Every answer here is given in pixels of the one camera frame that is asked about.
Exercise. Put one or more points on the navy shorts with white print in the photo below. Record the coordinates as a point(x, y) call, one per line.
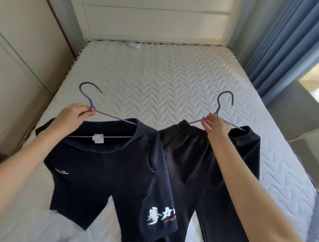
point(99, 169)

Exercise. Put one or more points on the person's right thumb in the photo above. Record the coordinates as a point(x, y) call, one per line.
point(205, 124)

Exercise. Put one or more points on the person's right hand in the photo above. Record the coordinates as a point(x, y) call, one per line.
point(220, 132)

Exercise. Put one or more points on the small white object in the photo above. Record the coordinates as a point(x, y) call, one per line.
point(134, 45)

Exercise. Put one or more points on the white padded headboard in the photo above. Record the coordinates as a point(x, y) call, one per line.
point(159, 22)

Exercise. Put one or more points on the white quilted mattress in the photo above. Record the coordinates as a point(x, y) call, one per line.
point(169, 84)

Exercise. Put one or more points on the person's right forearm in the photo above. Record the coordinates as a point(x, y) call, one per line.
point(249, 189)

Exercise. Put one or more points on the black trousers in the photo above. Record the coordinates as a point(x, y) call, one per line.
point(194, 169)

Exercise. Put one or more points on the beige wardrobe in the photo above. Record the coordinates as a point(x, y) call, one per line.
point(27, 74)

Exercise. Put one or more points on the blue curtain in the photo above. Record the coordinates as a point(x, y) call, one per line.
point(279, 44)

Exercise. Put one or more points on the person's left thumb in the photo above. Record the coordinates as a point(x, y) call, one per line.
point(87, 114)

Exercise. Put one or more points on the person's left forearm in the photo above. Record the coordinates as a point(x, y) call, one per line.
point(27, 164)

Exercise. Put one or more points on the person's left hand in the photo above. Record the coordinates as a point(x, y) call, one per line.
point(67, 119)

